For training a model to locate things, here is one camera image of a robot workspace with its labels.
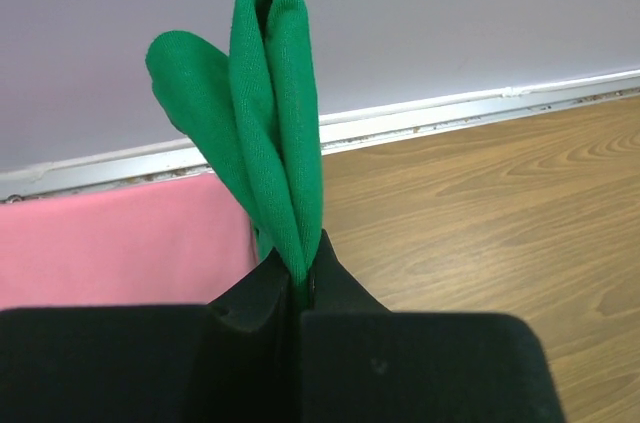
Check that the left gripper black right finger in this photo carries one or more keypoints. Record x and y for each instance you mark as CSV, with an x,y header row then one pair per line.
x,y
361,362

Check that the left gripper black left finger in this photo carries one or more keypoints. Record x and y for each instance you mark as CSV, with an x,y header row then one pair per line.
x,y
225,361

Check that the green polo t-shirt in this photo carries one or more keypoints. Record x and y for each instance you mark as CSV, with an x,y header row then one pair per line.
x,y
252,113

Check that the folded pink t-shirt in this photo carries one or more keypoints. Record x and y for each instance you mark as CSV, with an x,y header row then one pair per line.
x,y
180,241

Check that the aluminium frame rail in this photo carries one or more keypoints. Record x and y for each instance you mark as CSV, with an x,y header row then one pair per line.
x,y
339,132

